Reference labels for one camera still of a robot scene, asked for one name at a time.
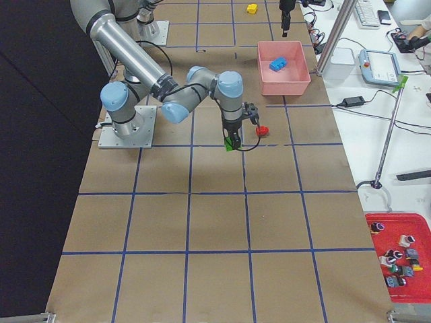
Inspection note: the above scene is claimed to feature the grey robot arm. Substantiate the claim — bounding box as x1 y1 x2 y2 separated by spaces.
136 0 296 42
70 1 263 151

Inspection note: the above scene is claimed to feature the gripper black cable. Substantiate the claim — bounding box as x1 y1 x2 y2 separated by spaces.
134 40 262 152

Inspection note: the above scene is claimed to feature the white power box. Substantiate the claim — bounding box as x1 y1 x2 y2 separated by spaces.
323 47 355 80

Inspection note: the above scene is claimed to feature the black power brick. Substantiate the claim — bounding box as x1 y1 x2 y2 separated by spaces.
341 96 366 108

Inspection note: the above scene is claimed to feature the green toy block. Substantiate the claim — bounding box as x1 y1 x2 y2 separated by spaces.
224 137 236 151

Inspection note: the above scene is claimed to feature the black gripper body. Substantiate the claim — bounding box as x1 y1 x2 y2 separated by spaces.
279 0 296 13
222 102 259 141

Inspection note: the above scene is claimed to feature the aluminium frame post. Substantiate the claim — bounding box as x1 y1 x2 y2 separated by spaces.
316 0 357 76

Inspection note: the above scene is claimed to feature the red parts tray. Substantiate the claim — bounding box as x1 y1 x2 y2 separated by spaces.
366 213 430 303

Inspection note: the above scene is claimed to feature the blue toy block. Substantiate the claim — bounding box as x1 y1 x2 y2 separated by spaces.
269 57 288 72

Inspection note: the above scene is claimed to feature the teach pendant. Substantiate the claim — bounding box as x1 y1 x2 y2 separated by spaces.
358 49 401 87

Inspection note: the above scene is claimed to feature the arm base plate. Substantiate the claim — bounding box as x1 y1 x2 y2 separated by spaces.
98 105 157 149
137 20 170 46

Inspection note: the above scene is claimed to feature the white keyboard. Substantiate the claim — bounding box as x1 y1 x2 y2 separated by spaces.
354 0 380 29

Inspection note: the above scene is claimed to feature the pink plastic box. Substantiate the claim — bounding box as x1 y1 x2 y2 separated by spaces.
257 41 310 96

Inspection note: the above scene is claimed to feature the person hand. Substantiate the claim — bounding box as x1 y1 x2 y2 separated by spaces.
407 25 428 40

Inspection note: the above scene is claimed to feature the red toy block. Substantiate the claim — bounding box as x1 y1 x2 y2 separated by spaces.
255 126 269 138

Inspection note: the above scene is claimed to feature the metal rod stand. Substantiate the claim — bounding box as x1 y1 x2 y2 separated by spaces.
371 75 408 189

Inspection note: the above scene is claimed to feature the black smartphone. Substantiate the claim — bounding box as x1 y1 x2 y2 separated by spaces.
377 10 391 26

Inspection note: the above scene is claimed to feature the yellow toy block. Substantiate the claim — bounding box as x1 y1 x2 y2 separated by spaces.
246 3 259 15

